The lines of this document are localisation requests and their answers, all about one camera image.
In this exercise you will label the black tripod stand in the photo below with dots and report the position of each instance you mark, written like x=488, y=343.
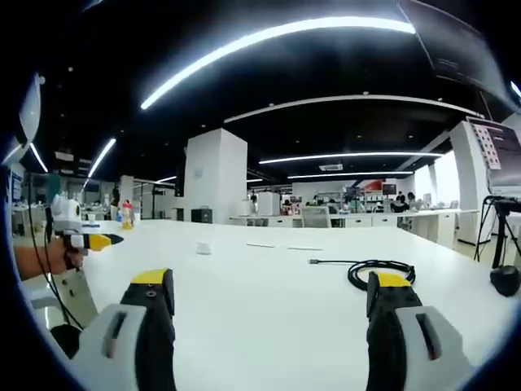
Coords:
x=501, y=228

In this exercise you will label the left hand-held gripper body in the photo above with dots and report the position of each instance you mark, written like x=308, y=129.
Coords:
x=67, y=212

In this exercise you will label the grey panel with holes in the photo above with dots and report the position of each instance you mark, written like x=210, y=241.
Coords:
x=79, y=297

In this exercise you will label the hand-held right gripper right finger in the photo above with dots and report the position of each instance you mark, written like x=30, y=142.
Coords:
x=419, y=338

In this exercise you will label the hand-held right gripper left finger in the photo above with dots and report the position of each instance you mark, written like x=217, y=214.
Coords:
x=122, y=338

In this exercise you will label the white charger adapter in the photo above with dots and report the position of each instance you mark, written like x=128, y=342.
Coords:
x=204, y=248

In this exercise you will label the white office chair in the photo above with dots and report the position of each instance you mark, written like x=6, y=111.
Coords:
x=316, y=216

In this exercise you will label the white cabinet row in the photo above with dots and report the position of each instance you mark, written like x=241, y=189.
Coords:
x=366, y=222

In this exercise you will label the ceiling light strip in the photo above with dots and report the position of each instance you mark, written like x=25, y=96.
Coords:
x=350, y=174
x=102, y=156
x=260, y=36
x=350, y=156

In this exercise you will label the white desk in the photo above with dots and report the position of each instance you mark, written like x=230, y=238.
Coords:
x=260, y=293

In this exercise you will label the poster board with squares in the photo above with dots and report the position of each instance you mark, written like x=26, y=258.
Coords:
x=498, y=150

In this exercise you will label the black box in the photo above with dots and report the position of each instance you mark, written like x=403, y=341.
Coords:
x=202, y=215

